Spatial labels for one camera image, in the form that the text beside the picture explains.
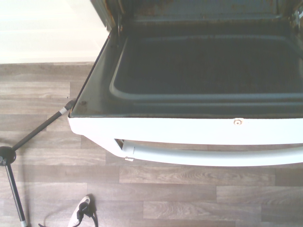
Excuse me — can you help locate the white oven door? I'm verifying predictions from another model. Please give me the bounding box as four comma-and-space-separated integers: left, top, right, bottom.
68, 14, 303, 167

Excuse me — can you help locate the black power plug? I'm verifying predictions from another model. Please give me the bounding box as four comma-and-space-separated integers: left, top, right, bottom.
77, 205, 91, 221

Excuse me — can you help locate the white power strip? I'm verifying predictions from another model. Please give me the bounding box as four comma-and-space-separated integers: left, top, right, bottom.
67, 195, 91, 227

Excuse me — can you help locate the black power cable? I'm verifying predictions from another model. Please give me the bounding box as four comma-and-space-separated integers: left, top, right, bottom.
38, 208, 99, 227

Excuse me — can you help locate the black camera tripod stand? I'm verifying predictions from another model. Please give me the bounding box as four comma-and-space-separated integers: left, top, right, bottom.
0, 100, 75, 227

